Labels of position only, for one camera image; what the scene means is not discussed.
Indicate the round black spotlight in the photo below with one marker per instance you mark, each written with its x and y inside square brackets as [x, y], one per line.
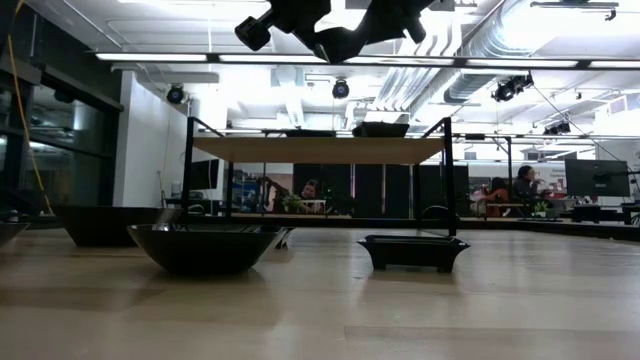
[340, 89]
[175, 94]

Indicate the white jug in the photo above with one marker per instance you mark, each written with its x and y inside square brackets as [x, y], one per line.
[176, 190]

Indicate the black deep square bowl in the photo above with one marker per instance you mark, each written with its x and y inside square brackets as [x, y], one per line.
[100, 227]
[380, 130]

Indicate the person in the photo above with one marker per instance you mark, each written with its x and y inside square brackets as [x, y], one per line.
[495, 197]
[310, 190]
[524, 182]

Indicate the long linear ceiling light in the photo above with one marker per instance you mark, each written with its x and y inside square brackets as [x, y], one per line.
[275, 58]

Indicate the black track light cluster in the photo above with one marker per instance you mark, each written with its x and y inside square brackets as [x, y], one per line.
[510, 87]

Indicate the small green background plant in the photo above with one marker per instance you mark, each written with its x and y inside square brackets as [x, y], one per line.
[294, 204]
[540, 206]

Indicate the dark computer monitor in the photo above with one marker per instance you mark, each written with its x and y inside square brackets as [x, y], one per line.
[597, 177]
[205, 175]

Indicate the silver ventilation duct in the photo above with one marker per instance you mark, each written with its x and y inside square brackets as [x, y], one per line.
[470, 85]

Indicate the black leaf-shaped plate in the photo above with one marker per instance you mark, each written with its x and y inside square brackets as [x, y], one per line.
[10, 231]

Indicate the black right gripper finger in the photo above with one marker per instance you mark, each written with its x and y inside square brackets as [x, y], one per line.
[352, 42]
[322, 46]

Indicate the black rounded square bowl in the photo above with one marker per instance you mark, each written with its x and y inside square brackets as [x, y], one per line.
[205, 250]

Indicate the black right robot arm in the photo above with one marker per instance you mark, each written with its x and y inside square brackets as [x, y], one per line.
[395, 17]

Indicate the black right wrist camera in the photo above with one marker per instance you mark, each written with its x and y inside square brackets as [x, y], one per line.
[253, 34]

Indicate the wooden shelf with black legs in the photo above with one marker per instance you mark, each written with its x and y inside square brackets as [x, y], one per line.
[320, 150]

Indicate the black metal table frame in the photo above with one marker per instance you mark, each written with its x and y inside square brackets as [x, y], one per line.
[300, 223]

